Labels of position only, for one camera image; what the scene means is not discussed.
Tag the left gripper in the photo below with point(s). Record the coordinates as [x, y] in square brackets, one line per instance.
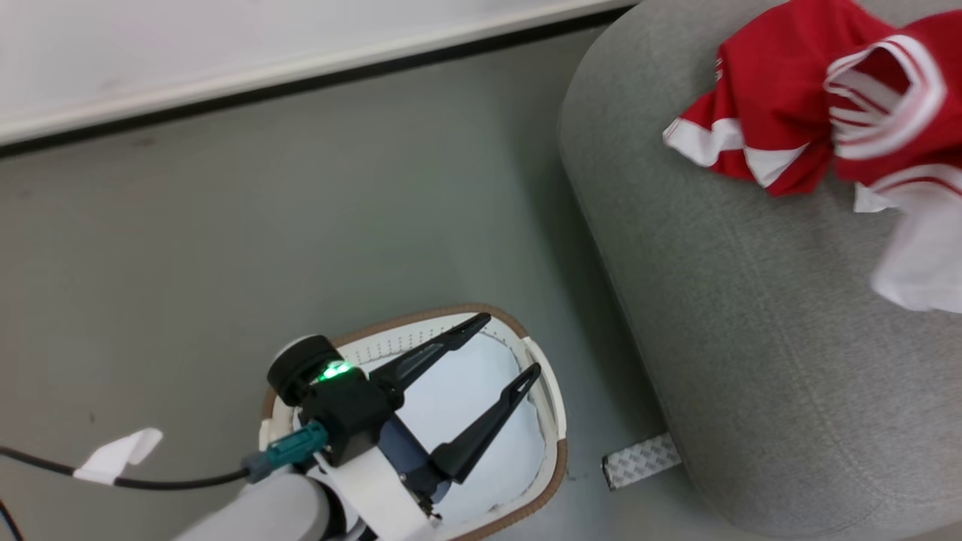
[383, 488]

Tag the red garment with white panels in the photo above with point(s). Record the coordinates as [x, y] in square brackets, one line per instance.
[774, 83]

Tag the white perforated laundry basket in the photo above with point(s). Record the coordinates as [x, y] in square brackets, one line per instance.
[391, 347]

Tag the white fabric sheet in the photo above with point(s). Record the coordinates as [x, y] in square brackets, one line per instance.
[481, 391]

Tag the white patterned tape patch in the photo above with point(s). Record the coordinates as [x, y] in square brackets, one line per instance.
[641, 460]

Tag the grey upholstered ottoman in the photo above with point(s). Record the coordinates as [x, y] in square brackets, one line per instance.
[751, 300]

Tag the white baseboard strip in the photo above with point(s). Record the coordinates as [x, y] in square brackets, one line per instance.
[225, 79]

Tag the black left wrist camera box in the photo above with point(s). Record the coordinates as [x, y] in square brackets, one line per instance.
[346, 409]

